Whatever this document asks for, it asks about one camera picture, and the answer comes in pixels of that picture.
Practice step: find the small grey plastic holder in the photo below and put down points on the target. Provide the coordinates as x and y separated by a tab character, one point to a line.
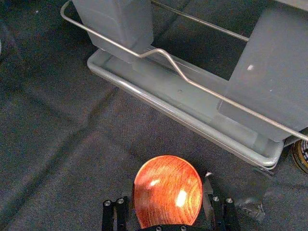
120	26

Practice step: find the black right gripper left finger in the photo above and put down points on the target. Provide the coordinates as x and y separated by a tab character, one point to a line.
109	216

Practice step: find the black table cloth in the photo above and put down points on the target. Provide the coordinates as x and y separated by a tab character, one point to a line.
60	125

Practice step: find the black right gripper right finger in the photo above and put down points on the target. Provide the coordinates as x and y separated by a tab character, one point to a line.
220	214

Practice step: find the grey tape patch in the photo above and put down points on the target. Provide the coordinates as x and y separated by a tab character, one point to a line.
252	207

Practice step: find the rack with steel bars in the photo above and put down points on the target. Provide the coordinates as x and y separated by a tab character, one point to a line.
168	111

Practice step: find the roll of tape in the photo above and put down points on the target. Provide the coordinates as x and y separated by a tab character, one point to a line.
300	156

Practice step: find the large grey plastic holder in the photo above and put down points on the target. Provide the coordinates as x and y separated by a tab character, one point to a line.
272	79

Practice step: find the round red-brown wooden bowl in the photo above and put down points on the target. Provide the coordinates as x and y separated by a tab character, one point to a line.
166	192

